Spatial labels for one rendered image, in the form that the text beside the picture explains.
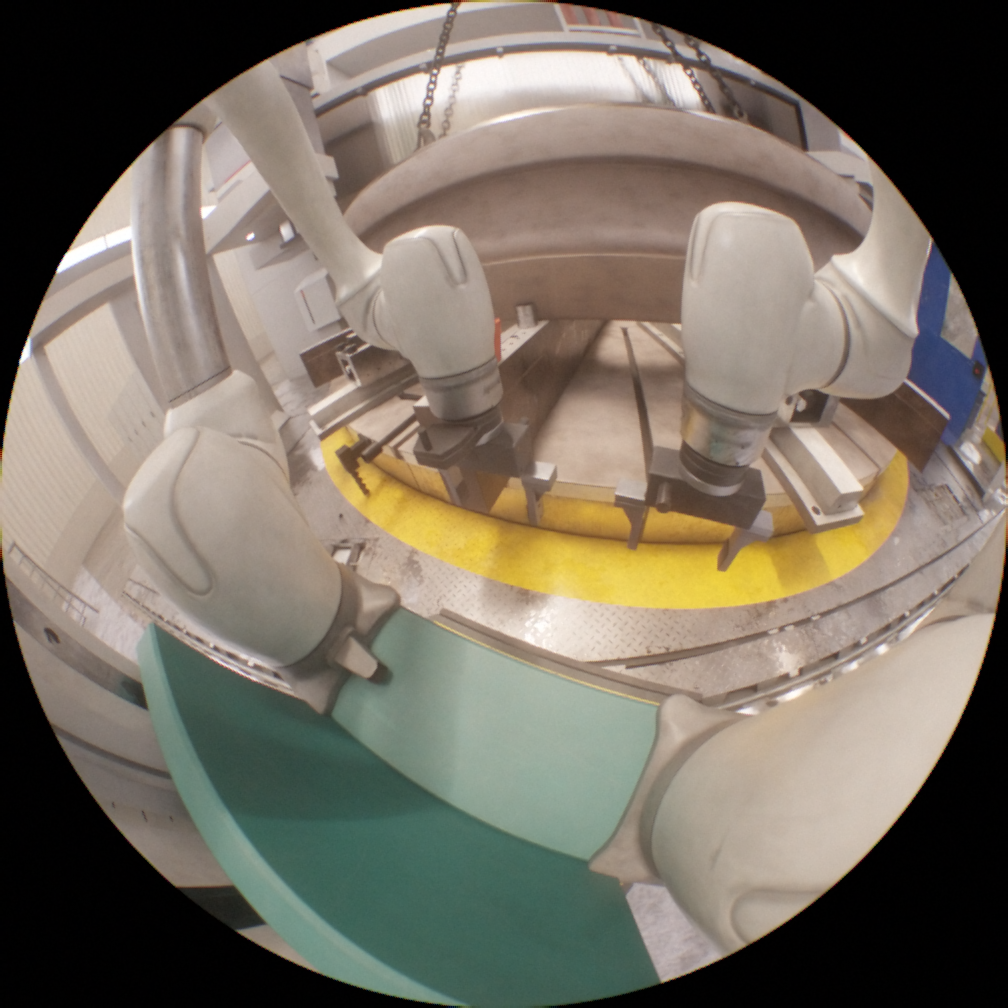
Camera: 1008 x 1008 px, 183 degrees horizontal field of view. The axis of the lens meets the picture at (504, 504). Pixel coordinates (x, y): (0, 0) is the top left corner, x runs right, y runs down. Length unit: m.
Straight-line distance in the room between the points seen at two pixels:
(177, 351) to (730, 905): 0.56
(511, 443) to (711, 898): 0.40
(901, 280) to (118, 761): 0.59
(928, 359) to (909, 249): 5.14
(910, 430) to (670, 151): 1.84
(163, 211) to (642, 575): 1.43
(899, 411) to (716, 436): 2.10
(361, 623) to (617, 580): 0.96
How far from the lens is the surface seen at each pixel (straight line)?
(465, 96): 4.96
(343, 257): 0.44
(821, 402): 1.42
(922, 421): 2.31
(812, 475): 1.23
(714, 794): 0.18
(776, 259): 0.23
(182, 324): 0.44
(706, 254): 0.24
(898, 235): 0.33
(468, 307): 0.31
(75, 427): 3.18
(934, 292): 5.55
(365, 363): 1.90
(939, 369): 5.39
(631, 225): 1.41
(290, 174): 0.39
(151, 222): 0.49
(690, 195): 1.48
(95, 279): 3.44
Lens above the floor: 1.02
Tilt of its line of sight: 46 degrees down
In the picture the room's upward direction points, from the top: 15 degrees counter-clockwise
